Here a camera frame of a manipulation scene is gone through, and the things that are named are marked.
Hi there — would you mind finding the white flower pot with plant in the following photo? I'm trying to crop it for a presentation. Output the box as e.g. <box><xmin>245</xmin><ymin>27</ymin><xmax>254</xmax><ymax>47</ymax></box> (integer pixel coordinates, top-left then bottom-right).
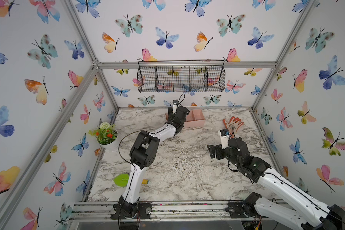
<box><xmin>88</xmin><ymin>122</ymin><xmax>121</xmax><ymax>151</ymax></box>

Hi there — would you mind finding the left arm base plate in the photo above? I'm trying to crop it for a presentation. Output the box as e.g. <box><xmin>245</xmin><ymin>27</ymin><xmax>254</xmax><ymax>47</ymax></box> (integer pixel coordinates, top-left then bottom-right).
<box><xmin>110</xmin><ymin>196</ymin><xmax>152</xmax><ymax>220</ymax></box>

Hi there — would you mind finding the aluminium front rail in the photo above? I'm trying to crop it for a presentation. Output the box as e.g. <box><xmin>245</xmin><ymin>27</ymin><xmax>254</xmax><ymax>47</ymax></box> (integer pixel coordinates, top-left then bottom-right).
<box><xmin>68</xmin><ymin>200</ymin><xmax>311</xmax><ymax>222</ymax></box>

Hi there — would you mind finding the pink divided storage box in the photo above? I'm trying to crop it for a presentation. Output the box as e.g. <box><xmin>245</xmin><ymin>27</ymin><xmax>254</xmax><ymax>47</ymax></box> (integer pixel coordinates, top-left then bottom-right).
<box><xmin>165</xmin><ymin>109</ymin><xmax>206</xmax><ymax>128</ymax></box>

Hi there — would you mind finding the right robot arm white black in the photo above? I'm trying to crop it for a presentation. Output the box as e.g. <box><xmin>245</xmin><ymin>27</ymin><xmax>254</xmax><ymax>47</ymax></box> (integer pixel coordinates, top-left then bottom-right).
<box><xmin>207</xmin><ymin>129</ymin><xmax>345</xmax><ymax>230</ymax></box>

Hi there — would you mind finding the black wire wall basket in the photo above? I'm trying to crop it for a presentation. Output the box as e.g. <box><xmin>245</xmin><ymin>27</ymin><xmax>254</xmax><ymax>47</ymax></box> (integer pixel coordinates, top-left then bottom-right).
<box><xmin>134</xmin><ymin>60</ymin><xmax>226</xmax><ymax>93</ymax></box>

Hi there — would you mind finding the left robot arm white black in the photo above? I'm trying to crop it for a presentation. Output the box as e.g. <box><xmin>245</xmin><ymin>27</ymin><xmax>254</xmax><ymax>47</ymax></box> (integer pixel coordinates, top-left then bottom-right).
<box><xmin>119</xmin><ymin>100</ymin><xmax>190</xmax><ymax>208</ymax></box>

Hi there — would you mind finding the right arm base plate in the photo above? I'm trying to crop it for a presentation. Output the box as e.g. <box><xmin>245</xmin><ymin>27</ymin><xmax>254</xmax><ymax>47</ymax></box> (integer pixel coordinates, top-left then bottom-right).
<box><xmin>224</xmin><ymin>201</ymin><xmax>266</xmax><ymax>219</ymax></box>

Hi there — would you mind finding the red and white work glove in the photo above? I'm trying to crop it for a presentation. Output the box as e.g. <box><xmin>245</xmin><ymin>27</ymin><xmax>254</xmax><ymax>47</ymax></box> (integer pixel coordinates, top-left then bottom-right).
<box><xmin>222</xmin><ymin>117</ymin><xmax>244</xmax><ymax>135</ymax></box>

